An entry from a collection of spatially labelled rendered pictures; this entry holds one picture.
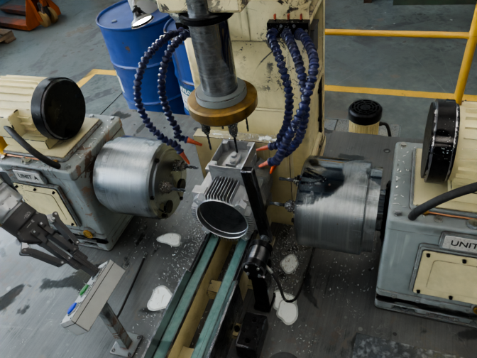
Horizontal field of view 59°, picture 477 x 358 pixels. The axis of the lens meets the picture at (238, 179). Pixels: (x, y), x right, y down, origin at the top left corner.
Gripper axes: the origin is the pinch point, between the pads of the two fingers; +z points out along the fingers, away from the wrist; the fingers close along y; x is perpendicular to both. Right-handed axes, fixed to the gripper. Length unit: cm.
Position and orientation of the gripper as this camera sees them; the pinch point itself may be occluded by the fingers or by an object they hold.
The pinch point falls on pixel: (83, 264)
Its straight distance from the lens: 111.8
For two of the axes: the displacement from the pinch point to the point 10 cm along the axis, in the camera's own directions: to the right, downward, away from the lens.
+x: -6.4, 3.8, 6.7
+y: 3.2, -6.7, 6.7
